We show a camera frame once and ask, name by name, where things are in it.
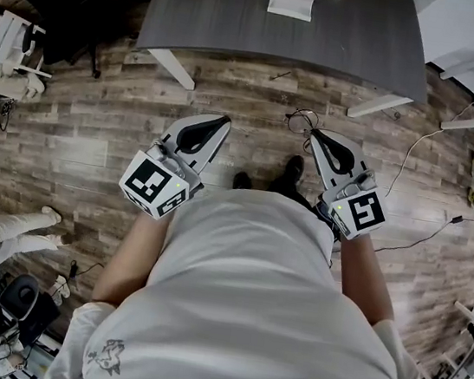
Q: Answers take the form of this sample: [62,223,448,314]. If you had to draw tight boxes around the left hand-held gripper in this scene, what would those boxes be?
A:
[114,101,234,229]

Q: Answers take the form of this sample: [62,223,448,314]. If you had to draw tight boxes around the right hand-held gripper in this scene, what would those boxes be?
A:
[295,127,398,246]

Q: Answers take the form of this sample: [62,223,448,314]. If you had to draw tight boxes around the thin wire eyeglasses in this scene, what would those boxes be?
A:
[282,106,321,142]

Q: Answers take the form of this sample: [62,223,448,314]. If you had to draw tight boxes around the white cloth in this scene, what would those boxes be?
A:
[265,0,316,23]

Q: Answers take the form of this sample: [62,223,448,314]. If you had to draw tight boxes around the person's right forearm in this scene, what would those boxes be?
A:
[330,232,406,330]

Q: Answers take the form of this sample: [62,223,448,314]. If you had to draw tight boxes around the person's left forearm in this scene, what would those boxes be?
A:
[90,204,173,312]

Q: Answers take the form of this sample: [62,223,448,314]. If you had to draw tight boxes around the person's right leg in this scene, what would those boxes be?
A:
[265,151,321,212]

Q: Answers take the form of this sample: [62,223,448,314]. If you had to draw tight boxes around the person's leg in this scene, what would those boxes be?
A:
[232,170,255,193]
[265,151,321,212]

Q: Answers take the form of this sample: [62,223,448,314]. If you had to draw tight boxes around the person's left leg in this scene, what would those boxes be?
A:
[232,170,255,193]

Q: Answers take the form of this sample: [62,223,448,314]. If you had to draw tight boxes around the dark grey wooden table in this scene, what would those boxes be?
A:
[129,0,442,128]

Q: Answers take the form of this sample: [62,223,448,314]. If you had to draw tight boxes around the person's white t-shirt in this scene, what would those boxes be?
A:
[42,163,456,379]

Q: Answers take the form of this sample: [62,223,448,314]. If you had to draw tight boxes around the white chair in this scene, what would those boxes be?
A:
[0,9,61,88]

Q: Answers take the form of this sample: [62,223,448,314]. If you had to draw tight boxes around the white floor cable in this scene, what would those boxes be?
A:
[386,87,474,210]

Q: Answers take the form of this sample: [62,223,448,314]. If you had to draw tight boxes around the black floor cable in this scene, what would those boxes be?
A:
[374,204,464,265]

